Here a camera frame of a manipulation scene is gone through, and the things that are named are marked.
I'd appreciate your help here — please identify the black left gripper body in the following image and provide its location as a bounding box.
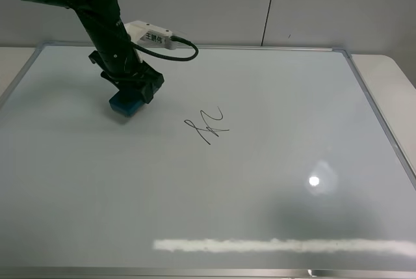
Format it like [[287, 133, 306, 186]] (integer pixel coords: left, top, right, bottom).
[[88, 49, 164, 92]]

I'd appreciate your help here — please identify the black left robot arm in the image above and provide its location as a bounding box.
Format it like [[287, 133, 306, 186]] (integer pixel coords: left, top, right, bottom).
[[22, 0, 164, 103]]

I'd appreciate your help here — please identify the white whiteboard with aluminium frame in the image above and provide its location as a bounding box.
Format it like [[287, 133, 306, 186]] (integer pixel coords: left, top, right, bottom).
[[1, 44, 415, 278]]

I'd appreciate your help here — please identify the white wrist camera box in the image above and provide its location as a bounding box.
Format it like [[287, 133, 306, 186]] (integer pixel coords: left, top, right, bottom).
[[124, 21, 177, 50]]

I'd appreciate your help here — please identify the blue whiteboard eraser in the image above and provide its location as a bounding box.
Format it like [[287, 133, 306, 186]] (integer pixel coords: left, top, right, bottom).
[[109, 91, 144, 118]]

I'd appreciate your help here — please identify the black braided camera cable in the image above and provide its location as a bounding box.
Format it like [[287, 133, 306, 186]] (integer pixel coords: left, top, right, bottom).
[[129, 35, 200, 62]]

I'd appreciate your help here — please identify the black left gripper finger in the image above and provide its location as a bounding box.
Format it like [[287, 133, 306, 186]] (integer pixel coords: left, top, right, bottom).
[[140, 81, 159, 104], [107, 78, 123, 90]]

